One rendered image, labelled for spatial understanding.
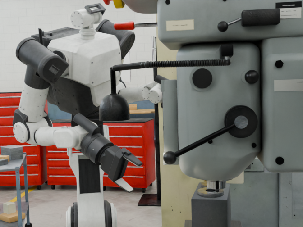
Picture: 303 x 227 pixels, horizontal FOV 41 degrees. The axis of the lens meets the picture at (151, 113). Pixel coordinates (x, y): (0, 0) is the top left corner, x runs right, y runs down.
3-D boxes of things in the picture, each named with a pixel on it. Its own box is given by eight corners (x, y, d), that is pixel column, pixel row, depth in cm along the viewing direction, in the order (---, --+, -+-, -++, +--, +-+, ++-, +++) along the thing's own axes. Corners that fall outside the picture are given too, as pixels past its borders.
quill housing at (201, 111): (177, 185, 91) (173, 43, 89) (181, 166, 112) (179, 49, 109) (263, 186, 89) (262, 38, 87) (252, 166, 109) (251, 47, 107)
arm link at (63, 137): (75, 148, 132) (50, 148, 140) (95, 141, 139) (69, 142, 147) (71, 129, 131) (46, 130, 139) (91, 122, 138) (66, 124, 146)
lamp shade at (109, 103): (94, 120, 97) (93, 93, 97) (121, 117, 101) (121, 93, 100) (106, 121, 91) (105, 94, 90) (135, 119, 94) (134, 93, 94)
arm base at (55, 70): (8, 63, 143) (20, 34, 140) (35, 67, 154) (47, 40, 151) (34, 84, 137) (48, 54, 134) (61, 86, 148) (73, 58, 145)
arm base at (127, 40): (90, 49, 179) (89, 29, 170) (107, 34, 186) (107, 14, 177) (118, 64, 174) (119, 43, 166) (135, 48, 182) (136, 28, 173)
